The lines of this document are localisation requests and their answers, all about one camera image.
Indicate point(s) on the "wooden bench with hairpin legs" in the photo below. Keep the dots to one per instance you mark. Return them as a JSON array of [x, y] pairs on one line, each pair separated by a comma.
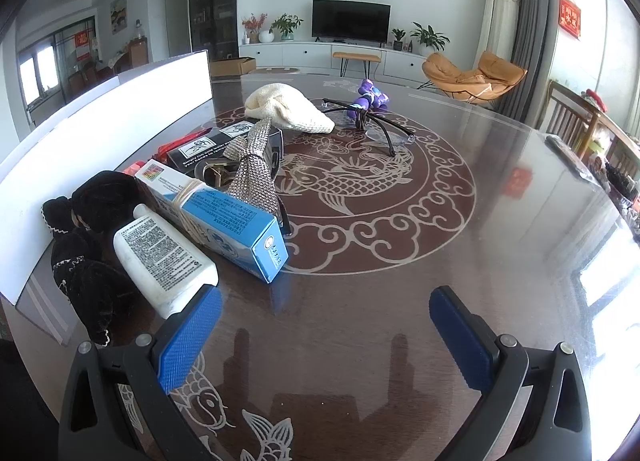
[[356, 56]]

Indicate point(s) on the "black-framed clear glasses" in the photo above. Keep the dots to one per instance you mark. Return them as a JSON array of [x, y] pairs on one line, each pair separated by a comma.
[[387, 135]]

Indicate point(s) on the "black printed box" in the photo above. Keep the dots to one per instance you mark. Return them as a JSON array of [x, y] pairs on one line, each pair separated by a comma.
[[200, 153]]

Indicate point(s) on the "white foam board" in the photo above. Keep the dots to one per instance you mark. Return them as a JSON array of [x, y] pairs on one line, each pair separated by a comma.
[[100, 131]]

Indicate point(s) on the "black lace-trimmed cloth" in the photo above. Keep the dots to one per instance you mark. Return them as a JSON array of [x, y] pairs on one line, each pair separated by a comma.
[[95, 286]]

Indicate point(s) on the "dark flat object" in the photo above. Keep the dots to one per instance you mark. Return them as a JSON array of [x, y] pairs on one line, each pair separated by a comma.
[[565, 151]]

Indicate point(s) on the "orange lounge chair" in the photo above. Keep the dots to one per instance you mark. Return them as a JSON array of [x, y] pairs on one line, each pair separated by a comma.
[[445, 68]]

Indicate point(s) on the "cream knit hat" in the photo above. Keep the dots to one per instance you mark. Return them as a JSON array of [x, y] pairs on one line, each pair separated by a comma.
[[280, 103]]

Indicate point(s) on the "wall painting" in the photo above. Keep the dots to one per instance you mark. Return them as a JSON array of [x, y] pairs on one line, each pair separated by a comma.
[[118, 13]]

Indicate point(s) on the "grey curtain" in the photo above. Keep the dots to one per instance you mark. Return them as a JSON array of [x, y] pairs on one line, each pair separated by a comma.
[[530, 31]]

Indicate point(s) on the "cardboard box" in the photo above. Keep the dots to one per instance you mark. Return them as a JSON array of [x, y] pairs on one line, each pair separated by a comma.
[[231, 67]]

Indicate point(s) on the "silver rhinestone hair bow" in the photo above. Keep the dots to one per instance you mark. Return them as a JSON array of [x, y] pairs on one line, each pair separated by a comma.
[[255, 176]]

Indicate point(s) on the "wooden chair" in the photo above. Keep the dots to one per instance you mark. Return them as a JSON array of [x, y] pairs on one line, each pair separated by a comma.
[[570, 106]]

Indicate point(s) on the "cluttered wooden side table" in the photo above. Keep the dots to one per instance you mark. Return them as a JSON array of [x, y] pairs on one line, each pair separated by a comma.
[[620, 166]]

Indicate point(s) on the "beige rubber band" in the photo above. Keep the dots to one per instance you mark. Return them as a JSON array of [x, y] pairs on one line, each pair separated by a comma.
[[189, 192]]

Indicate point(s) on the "covered standing air conditioner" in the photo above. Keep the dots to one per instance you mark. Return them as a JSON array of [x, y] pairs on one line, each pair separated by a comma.
[[501, 16]]

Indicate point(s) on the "red wall hanging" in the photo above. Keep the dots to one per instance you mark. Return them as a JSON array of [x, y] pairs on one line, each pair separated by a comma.
[[570, 16]]

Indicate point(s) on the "dark patterned wooden desktop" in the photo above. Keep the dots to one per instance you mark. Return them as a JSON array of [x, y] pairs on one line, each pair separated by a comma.
[[380, 261]]

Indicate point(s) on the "black flat television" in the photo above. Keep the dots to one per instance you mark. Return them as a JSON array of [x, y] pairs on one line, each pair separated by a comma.
[[350, 21]]

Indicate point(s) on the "large leafy potted plant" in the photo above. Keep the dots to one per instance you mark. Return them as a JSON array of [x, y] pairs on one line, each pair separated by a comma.
[[429, 38]]

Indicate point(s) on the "blue and white carton box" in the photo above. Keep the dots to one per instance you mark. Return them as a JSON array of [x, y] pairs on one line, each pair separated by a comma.
[[225, 221]]

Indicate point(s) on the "small potted plant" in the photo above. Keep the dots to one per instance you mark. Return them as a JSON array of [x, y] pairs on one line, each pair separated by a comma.
[[398, 38]]

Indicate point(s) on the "red flowers in vase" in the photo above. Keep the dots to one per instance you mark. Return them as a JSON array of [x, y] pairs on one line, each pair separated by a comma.
[[252, 23]]

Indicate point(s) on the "dark display cabinet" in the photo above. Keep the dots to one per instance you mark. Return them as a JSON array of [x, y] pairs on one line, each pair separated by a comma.
[[214, 1]]

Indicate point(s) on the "purple plastic toy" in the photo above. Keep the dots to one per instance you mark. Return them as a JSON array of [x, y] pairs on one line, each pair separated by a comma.
[[367, 91]]

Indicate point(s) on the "white television cabinet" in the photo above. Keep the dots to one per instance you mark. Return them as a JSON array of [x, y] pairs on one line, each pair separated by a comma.
[[300, 55]]

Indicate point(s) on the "green plant in white pot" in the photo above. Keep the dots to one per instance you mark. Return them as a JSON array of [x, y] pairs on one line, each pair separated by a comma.
[[286, 26]]

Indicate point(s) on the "round white vase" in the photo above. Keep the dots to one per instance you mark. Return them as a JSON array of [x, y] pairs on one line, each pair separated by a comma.
[[266, 37]]

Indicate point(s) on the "white squeeze tube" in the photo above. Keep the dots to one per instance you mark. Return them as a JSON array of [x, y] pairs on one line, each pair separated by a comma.
[[160, 256]]

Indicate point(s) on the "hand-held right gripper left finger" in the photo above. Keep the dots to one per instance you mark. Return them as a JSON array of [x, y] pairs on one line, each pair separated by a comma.
[[189, 336]]

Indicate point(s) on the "red snack packet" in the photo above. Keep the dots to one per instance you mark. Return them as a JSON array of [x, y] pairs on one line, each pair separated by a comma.
[[170, 147]]

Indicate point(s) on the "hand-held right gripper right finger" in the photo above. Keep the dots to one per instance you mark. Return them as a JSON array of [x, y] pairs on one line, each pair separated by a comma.
[[460, 341]]

